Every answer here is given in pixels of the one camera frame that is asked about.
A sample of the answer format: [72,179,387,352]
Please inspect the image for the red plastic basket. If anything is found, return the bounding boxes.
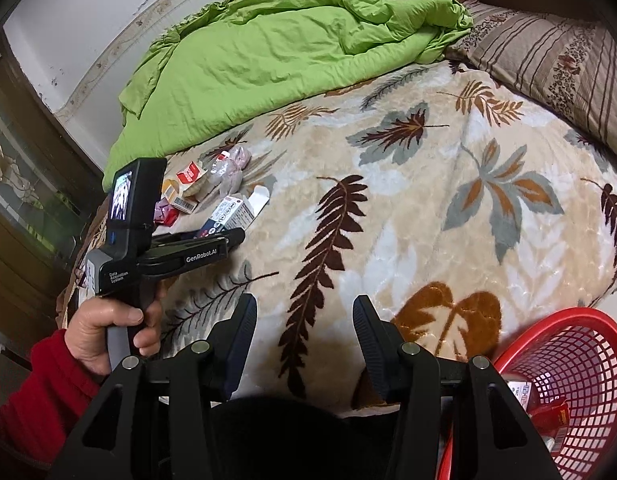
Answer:
[435,307,617,480]

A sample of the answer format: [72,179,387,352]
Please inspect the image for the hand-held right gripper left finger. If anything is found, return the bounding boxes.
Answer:
[48,292,259,480]

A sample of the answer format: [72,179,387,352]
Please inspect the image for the purple paper ball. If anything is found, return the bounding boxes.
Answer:
[233,145,262,168]

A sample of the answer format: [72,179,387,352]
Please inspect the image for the orange cardboard box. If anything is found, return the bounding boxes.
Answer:
[161,178,199,216]

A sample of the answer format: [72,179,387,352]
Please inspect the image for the green quilt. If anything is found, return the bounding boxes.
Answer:
[102,0,475,193]

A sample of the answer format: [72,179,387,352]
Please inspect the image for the small clear plastic bottle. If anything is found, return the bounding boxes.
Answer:
[198,149,244,196]

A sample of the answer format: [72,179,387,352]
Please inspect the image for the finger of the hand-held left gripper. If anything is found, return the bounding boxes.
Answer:
[155,228,246,257]

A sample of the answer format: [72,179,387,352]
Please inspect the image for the leaf print blanket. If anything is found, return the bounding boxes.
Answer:
[56,57,617,411]

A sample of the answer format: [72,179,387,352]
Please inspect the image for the wooden door with patterned glass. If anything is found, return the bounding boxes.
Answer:
[0,25,106,361]

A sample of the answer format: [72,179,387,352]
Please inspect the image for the striped beige pillow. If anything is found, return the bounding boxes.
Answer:
[448,0,617,166]

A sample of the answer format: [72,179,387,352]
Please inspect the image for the red foil packet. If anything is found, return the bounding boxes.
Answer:
[531,397,571,433]

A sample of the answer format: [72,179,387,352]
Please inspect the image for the pink wrappers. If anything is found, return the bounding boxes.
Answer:
[156,197,179,226]

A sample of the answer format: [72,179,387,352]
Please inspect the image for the white blue small box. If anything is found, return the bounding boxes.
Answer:
[196,185,272,241]

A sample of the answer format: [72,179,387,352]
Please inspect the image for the red white small box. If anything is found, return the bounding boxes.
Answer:
[178,161,204,186]

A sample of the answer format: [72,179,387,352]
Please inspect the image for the person's left hand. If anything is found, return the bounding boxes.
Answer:
[64,287,165,377]

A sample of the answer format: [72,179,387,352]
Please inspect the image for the person's left forearm red sleeve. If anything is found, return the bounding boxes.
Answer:
[0,327,102,480]

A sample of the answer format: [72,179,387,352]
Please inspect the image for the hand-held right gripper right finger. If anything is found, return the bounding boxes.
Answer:
[352,295,564,480]

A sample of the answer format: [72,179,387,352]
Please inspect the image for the white labelled box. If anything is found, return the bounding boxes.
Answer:
[505,380,534,411]

